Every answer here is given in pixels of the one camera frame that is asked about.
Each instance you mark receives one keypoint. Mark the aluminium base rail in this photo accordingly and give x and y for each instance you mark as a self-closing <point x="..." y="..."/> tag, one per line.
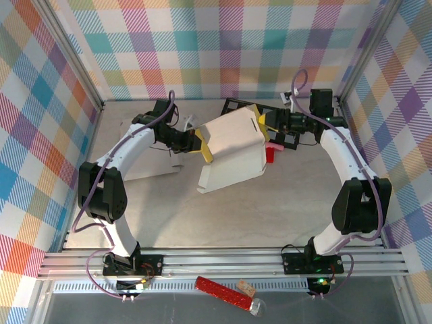
<point x="219" y="265"/>

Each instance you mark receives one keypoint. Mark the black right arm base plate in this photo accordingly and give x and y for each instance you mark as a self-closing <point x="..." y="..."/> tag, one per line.
<point x="293" y="265"/>

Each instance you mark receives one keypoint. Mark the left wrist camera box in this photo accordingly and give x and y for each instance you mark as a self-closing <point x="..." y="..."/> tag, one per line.
<point x="189" y="122"/>

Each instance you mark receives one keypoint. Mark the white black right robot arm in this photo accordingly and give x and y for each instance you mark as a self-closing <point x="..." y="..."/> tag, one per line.
<point x="341" y="155"/>

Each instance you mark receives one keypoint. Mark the black grey chessboard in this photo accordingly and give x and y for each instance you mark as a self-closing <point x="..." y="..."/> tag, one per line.
<point x="236" y="105"/>

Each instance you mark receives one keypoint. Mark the yellow paper box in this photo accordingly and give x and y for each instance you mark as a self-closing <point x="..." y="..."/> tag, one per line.
<point x="233" y="141"/>

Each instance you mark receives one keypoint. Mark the red block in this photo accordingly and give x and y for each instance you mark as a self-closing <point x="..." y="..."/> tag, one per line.
<point x="271" y="156"/>

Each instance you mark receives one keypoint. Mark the small connector board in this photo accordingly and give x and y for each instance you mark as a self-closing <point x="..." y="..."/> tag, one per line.
<point x="135" y="286"/>

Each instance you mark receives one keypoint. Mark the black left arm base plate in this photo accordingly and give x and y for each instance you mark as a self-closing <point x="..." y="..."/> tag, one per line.
<point x="153" y="263"/>

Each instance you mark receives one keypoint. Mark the white paper box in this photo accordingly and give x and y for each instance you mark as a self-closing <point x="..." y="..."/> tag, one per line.
<point x="152" y="168"/>

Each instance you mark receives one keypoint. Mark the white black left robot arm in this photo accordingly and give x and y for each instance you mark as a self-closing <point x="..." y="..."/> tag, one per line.
<point x="135" y="145"/>

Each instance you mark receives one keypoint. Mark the aluminium frame post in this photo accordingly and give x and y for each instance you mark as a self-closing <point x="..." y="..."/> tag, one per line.
<point x="71" y="50"/>
<point x="366" y="50"/>

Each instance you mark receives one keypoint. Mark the red glitter microphone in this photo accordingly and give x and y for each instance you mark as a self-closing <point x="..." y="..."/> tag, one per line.
<point x="219" y="290"/>

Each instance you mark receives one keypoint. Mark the black controller box green light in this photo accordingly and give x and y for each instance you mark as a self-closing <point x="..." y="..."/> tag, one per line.
<point x="319" y="284"/>

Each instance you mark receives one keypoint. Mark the aluminium side rail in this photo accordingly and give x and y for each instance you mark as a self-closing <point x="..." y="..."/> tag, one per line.
<point x="359" y="152"/>

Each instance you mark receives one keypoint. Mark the pink toy microphone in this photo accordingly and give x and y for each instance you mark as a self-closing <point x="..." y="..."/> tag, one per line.
<point x="276" y="146"/>

